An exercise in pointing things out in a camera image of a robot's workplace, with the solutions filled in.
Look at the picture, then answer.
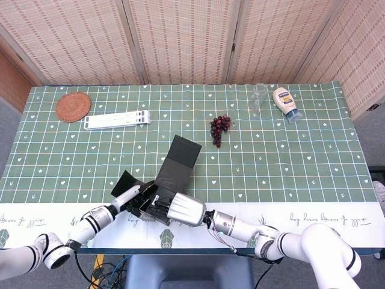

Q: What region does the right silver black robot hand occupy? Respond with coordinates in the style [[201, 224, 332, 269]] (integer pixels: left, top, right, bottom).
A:
[[152, 192, 207, 228]]

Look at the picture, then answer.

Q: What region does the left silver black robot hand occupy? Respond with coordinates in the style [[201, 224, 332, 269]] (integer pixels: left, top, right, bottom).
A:
[[109, 184, 144, 216]]

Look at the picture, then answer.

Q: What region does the black cardboard box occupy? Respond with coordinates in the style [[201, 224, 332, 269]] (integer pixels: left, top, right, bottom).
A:
[[111, 135, 203, 226]]

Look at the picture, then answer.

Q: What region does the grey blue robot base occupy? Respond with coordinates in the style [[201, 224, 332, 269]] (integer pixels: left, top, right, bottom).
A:
[[125, 255, 254, 289]]

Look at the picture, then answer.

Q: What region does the white folding stand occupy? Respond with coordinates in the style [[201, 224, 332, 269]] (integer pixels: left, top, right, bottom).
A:
[[84, 110, 152, 131]]

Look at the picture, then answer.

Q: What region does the woven bamboo folding screen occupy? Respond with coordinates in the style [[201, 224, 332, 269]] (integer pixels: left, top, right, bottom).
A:
[[0, 0, 385, 121]]

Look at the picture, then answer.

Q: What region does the bunch of dark red grapes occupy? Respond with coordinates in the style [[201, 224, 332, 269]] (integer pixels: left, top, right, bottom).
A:
[[209, 114, 233, 148]]

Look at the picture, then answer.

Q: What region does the round woven rattan coaster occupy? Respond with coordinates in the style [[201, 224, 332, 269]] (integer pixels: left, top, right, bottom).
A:
[[55, 92, 92, 123]]

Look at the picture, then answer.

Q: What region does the green checked deer tablecloth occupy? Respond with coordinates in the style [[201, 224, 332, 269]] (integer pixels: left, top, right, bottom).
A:
[[0, 81, 381, 250]]

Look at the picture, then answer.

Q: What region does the clear plastic cup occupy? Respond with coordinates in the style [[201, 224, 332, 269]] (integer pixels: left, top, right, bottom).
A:
[[248, 83, 268, 110]]

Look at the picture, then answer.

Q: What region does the mayonnaise squeeze bottle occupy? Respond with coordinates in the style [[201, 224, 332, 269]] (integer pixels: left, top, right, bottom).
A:
[[272, 87, 304, 124]]

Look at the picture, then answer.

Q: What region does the brown wooden panel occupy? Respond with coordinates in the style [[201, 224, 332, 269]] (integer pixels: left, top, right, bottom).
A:
[[0, 51, 34, 113]]

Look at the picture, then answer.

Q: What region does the grey pink fabric item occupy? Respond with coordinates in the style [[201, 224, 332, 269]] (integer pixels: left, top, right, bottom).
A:
[[372, 180, 385, 211]]

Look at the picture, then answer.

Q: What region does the tangle of floor cables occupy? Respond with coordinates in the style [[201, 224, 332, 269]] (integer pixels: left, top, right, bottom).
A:
[[90, 255, 130, 289]]

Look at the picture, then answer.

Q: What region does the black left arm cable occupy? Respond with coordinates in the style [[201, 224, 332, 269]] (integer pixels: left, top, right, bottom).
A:
[[73, 251, 94, 287]]

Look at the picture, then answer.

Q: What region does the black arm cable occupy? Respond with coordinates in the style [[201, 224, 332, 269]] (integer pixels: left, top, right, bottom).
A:
[[231, 246, 282, 289], [73, 251, 94, 287]]

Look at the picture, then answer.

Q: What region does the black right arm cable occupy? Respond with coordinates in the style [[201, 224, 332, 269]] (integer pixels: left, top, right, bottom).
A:
[[231, 246, 282, 289]]

